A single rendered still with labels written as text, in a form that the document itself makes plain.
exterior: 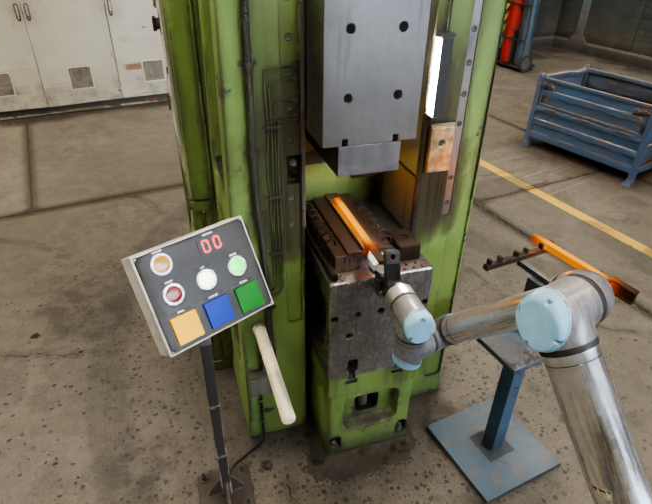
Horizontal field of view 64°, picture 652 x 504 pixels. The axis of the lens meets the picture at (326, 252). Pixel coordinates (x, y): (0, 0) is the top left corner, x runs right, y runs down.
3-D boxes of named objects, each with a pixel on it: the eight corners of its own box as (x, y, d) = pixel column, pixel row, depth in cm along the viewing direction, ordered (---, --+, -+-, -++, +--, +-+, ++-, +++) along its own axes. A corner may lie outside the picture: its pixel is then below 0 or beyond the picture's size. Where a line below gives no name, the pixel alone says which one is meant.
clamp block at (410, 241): (420, 258, 183) (422, 243, 180) (398, 262, 181) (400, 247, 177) (405, 241, 193) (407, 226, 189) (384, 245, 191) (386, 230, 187)
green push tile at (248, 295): (265, 302, 151) (256, 279, 150) (243, 313, 147) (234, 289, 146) (261, 302, 152) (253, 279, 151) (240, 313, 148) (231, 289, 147)
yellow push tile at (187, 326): (205, 333, 139) (195, 308, 138) (180, 346, 135) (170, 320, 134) (203, 333, 141) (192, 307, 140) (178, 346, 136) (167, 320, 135)
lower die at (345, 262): (389, 264, 180) (391, 243, 175) (334, 273, 175) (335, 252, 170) (347, 209, 214) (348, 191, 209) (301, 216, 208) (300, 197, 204)
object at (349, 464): (436, 470, 215) (436, 468, 214) (302, 510, 200) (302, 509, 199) (396, 399, 247) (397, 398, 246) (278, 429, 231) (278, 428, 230)
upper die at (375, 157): (398, 169, 161) (401, 140, 156) (337, 177, 155) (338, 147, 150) (351, 126, 194) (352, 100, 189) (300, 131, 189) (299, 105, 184)
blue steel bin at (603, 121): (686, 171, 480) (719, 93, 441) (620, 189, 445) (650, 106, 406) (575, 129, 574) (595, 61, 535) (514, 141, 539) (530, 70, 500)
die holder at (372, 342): (419, 360, 203) (434, 266, 179) (328, 382, 193) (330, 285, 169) (366, 280, 248) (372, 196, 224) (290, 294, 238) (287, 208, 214)
